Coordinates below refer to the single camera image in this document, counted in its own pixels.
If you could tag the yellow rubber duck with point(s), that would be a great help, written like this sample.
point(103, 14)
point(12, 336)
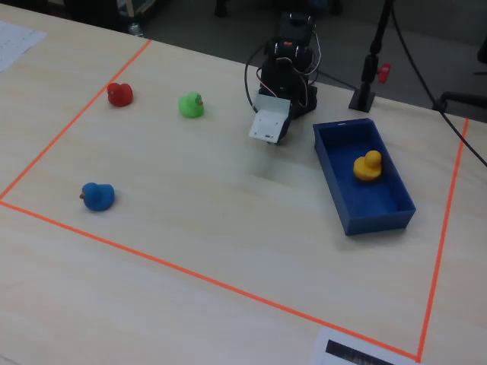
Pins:
point(367, 167)

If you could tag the white paper with black bar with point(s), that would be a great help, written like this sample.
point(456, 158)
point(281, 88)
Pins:
point(321, 359)

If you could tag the orange tape border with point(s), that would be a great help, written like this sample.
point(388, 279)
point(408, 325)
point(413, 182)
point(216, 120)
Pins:
point(419, 356)

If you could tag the green rubber duck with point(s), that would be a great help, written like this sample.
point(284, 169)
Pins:
point(190, 106)

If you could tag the red rubber duck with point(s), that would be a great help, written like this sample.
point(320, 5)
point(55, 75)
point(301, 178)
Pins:
point(119, 95)

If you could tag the blue rubber duck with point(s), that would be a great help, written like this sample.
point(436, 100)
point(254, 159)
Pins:
point(99, 197)

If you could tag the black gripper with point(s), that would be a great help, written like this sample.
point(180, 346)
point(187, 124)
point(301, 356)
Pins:
point(284, 134)

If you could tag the red clamp knob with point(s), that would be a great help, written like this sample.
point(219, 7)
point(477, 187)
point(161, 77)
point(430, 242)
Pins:
point(385, 72)

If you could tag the white printed paper sheet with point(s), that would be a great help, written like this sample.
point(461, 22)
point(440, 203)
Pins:
point(15, 42)

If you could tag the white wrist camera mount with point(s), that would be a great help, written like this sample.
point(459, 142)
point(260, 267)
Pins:
point(268, 123)

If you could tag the black camera stand pole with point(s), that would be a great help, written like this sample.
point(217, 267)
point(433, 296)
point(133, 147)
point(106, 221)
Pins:
point(369, 72)

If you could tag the black office chair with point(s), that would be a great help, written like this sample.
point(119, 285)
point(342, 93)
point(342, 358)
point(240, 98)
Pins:
point(456, 96)

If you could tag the blue plastic box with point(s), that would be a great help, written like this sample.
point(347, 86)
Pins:
point(361, 197)

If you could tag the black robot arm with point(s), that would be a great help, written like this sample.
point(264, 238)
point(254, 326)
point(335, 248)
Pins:
point(281, 76)

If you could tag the black camera stand base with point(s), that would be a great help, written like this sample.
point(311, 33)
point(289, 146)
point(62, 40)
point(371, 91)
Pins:
point(361, 100)

